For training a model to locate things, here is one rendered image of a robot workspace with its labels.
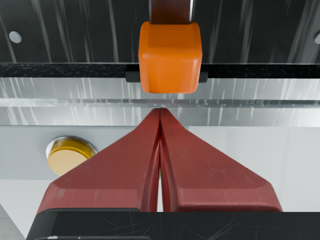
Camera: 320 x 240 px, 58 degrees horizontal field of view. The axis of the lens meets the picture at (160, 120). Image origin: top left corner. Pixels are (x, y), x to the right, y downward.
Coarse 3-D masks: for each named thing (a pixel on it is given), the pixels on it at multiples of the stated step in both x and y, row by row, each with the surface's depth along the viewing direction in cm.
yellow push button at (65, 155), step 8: (56, 144) 25; (64, 144) 25; (72, 144) 25; (80, 144) 25; (56, 152) 25; (64, 152) 25; (72, 152) 25; (80, 152) 25; (88, 152) 25; (48, 160) 26; (56, 160) 25; (64, 160) 25; (72, 160) 25; (80, 160) 25; (56, 168) 26; (64, 168) 26; (72, 168) 26
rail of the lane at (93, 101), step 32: (0, 64) 25; (32, 64) 24; (64, 64) 24; (96, 64) 24; (128, 64) 22; (224, 64) 24; (0, 96) 23; (32, 96) 23; (64, 96) 23; (96, 96) 23; (128, 96) 23; (160, 96) 23; (192, 96) 23; (224, 96) 23; (256, 96) 23; (288, 96) 23
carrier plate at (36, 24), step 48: (0, 0) 18; (48, 0) 18; (96, 0) 18; (144, 0) 18; (240, 0) 18; (288, 0) 18; (0, 48) 20; (48, 48) 20; (96, 48) 20; (240, 48) 19; (288, 48) 19
